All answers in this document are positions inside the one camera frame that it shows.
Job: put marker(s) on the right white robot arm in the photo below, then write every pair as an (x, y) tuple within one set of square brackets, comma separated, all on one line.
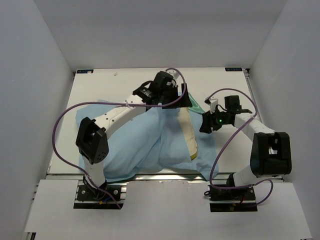
[(270, 152)]

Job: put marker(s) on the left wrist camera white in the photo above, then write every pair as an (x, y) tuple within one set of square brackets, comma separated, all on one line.
[(174, 74)]

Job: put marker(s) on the right blue table sticker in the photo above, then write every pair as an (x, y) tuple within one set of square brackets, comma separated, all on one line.
[(233, 69)]

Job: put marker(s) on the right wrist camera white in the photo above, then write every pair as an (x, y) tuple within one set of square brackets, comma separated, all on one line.
[(212, 103)]

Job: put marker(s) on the cream yellow foam pillow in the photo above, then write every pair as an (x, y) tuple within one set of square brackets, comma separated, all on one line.
[(188, 132)]

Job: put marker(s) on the left blue table sticker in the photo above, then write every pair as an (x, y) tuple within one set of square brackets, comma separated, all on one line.
[(84, 71)]

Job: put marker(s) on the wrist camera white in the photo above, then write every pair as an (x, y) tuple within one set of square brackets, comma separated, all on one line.
[(212, 103), (174, 74)]

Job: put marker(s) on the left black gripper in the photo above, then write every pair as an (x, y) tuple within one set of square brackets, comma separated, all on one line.
[(185, 103)]

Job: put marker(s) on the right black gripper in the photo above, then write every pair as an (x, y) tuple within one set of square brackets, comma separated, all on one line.
[(208, 122)]

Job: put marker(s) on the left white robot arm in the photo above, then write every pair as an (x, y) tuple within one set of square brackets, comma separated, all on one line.
[(93, 134)]

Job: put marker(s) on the light blue pillowcase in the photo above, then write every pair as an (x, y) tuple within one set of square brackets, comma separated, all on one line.
[(154, 141)]

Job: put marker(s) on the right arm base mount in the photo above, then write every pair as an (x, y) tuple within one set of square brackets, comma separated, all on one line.
[(231, 200)]

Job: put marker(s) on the blue table sticker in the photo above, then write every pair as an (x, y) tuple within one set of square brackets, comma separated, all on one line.
[(233, 69), (84, 71)]

